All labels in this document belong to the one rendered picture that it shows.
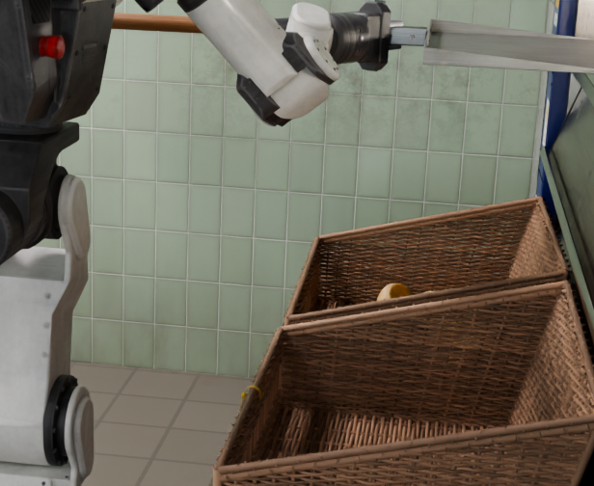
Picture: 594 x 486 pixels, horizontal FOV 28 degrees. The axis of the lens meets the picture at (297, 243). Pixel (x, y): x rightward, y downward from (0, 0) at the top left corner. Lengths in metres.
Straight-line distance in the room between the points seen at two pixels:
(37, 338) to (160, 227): 1.84
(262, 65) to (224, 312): 2.07
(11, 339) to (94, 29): 0.49
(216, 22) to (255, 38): 0.06
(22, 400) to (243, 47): 0.63
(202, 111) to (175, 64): 0.16
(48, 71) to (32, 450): 0.59
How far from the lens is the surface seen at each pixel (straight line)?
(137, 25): 2.29
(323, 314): 2.07
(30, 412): 1.89
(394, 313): 2.00
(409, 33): 2.21
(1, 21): 1.63
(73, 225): 1.81
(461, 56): 1.96
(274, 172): 3.57
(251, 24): 1.70
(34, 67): 1.64
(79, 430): 1.91
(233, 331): 3.73
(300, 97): 1.77
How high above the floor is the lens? 1.41
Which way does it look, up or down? 16 degrees down
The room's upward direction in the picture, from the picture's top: 3 degrees clockwise
